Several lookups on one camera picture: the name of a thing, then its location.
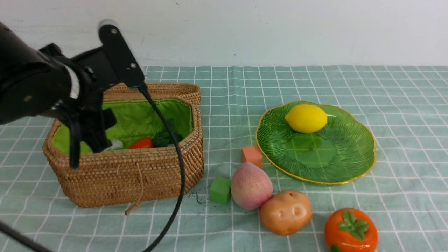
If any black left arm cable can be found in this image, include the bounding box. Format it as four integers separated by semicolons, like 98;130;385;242
0;84;186;252

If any green foam cube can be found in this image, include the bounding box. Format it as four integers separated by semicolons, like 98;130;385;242
209;176;231;205

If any orange persimmon green calyx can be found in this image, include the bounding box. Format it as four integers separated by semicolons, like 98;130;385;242
324;208;379;252

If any pink peach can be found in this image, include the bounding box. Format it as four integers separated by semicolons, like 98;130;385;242
231;162;273;210

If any orange foam cube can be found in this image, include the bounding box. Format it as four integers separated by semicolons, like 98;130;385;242
240;146;264;168

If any green checkered tablecloth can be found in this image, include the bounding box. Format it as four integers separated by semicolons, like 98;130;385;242
0;65;448;252

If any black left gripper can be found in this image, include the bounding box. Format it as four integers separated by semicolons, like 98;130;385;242
52;63;116;153

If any yellow lemon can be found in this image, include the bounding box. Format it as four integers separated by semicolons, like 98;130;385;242
285;104;328;133

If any woven wicker basket lid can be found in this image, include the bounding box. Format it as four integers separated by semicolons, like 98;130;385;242
104;82;202;105

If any green glass leaf plate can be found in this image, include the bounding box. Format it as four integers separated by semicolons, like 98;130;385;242
255;100;376;185

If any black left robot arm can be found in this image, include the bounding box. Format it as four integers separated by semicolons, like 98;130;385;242
1;23;116;153

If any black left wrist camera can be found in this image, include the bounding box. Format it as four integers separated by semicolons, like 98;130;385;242
40;20;146;89

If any red pepper with green leaves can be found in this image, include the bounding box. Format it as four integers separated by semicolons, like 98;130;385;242
126;123;175;149

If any woven wicker basket green lining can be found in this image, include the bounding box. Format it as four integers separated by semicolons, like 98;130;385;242
43;98;204;208

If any brown potato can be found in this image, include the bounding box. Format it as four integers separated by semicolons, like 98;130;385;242
259;190;312;236

